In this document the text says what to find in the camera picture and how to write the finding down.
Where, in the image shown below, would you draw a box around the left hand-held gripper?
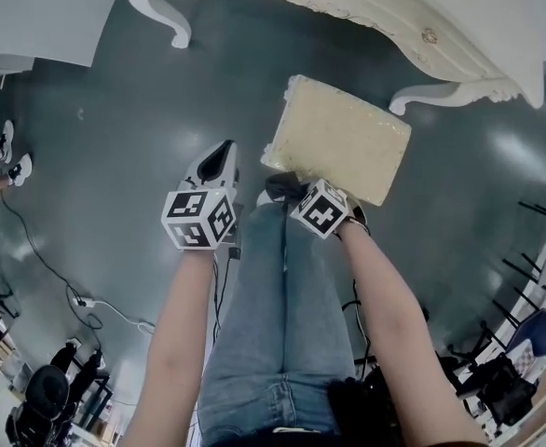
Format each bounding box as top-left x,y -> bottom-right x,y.
160,139 -> 241,253

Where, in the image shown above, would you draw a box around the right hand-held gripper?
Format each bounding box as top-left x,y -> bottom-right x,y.
289,178 -> 368,240

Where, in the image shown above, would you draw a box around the dark blue cloth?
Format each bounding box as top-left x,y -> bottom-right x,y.
264,170 -> 312,203

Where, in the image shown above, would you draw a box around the cream upholstered stool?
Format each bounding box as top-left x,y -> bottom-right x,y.
259,74 -> 413,208

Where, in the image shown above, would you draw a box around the person's left forearm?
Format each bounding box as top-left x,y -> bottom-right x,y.
119,248 -> 217,447

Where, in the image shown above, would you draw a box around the person's right forearm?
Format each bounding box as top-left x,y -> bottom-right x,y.
335,223 -> 488,447

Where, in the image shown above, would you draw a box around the white ornate dressing table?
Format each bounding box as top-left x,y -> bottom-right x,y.
99,0 -> 546,116

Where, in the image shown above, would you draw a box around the thin wrist band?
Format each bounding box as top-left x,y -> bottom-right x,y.
342,216 -> 372,237

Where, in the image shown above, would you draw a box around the person's left white shoe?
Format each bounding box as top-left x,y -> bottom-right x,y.
255,188 -> 284,209

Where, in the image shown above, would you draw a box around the person's blue jeans legs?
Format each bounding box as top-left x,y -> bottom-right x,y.
196,200 -> 359,441

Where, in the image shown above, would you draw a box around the white cabinet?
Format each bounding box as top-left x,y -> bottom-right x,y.
0,0 -> 123,123

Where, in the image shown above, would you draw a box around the blue chair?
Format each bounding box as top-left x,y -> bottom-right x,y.
505,308 -> 546,360

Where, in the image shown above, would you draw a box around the black office chair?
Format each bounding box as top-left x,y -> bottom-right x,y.
447,351 -> 539,428

